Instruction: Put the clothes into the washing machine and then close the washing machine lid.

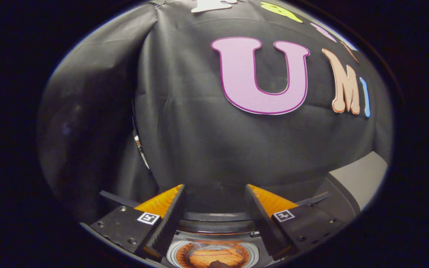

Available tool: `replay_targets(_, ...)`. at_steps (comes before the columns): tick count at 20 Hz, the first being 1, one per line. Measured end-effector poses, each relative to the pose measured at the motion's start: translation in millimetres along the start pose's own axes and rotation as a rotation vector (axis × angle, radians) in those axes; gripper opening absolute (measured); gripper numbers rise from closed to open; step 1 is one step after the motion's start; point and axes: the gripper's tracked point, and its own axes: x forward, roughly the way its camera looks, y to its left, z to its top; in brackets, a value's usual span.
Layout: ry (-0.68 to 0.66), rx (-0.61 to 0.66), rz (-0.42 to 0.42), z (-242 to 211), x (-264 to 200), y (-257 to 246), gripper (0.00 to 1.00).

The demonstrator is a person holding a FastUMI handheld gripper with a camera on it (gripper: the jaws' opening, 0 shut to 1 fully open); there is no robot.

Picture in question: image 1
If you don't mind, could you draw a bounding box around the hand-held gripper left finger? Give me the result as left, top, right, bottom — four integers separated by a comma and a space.
82, 184, 187, 259

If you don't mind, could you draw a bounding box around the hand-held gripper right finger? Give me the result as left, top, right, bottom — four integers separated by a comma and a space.
245, 184, 346, 260

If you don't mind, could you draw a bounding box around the orange shirt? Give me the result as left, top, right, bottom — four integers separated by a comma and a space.
187, 248, 245, 268

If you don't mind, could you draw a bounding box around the black backdrop cloth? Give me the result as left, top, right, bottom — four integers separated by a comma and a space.
38, 0, 393, 220

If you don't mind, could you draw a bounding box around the beige cabinet with dark frame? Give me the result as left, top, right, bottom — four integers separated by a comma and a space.
315, 151, 388, 224

